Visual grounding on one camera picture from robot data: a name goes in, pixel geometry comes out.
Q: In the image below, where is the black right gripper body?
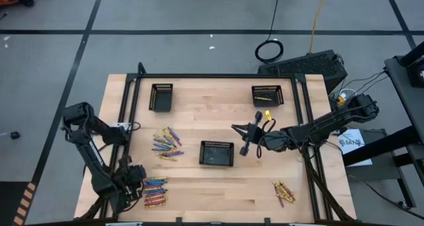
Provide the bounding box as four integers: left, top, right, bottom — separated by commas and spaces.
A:
238, 111, 268, 156

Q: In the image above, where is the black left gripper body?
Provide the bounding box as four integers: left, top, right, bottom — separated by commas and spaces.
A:
120, 164, 148, 201

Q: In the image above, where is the black plastic mesh basket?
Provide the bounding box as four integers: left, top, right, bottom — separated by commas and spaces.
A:
148, 83, 174, 113
251, 84, 285, 108
198, 140, 235, 168

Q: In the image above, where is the white printed paper sheet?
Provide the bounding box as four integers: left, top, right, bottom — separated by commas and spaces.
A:
337, 128, 374, 168

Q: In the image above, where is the black equipment stand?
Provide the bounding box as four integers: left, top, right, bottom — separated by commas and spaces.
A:
342, 40, 424, 220

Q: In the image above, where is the black coiled cable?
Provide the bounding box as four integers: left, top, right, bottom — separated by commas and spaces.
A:
254, 0, 285, 64

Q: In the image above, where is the white cable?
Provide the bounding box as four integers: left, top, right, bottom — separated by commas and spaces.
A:
337, 87, 358, 101

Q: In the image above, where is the yellow hanging cable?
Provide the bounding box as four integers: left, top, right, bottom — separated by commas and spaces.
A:
308, 0, 330, 54

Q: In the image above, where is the black floor cable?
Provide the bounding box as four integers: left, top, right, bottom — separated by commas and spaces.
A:
346, 173, 424, 220

